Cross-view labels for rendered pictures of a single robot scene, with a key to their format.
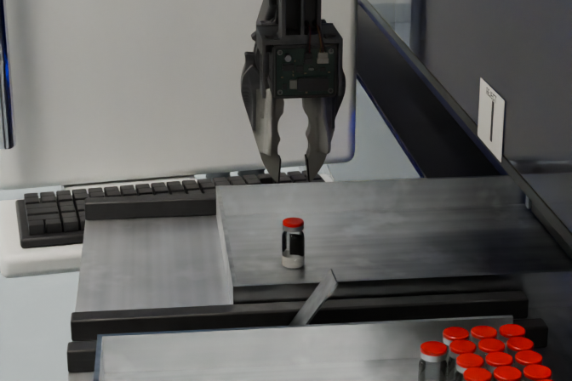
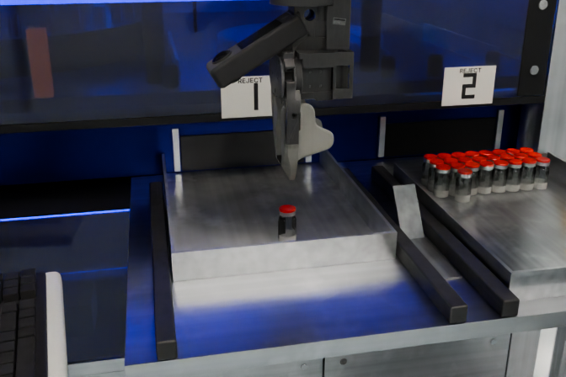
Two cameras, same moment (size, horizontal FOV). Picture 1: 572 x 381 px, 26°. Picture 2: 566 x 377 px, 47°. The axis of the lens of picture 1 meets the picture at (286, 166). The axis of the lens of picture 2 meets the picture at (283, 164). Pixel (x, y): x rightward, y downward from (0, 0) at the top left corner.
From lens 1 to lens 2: 1.39 m
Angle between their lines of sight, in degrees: 88
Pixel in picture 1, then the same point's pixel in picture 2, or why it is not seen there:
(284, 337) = (450, 220)
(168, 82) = not seen: outside the picture
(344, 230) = (216, 225)
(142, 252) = (265, 311)
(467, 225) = (206, 188)
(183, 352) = (481, 257)
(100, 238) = (231, 341)
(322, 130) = not seen: hidden behind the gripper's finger
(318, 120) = not seen: hidden behind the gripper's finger
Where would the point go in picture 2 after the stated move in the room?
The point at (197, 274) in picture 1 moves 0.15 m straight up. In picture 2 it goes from (311, 279) to (313, 152)
